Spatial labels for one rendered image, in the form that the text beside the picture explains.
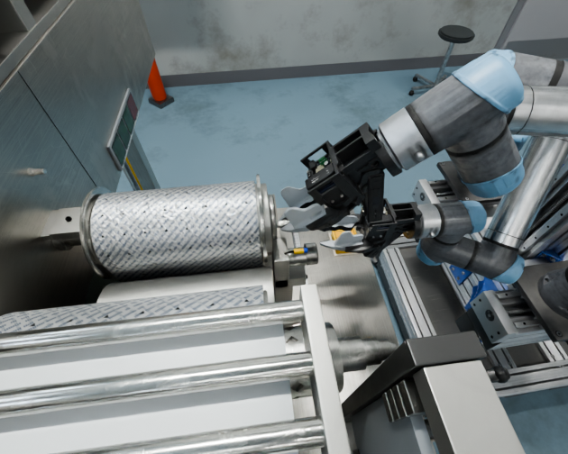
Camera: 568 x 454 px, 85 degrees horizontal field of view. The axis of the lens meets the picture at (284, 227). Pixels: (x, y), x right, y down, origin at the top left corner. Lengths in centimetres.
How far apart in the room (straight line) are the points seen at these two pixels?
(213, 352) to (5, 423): 12
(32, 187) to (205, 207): 25
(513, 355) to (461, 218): 113
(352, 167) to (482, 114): 16
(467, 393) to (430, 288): 154
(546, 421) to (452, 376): 181
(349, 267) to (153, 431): 73
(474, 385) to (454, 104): 30
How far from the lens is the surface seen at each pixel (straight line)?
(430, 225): 72
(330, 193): 45
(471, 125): 44
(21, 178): 56
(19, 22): 69
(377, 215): 53
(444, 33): 341
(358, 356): 32
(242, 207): 46
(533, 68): 87
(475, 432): 24
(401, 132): 43
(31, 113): 61
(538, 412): 204
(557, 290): 115
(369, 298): 85
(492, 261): 86
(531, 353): 186
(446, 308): 175
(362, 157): 44
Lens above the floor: 165
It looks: 53 degrees down
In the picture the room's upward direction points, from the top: straight up
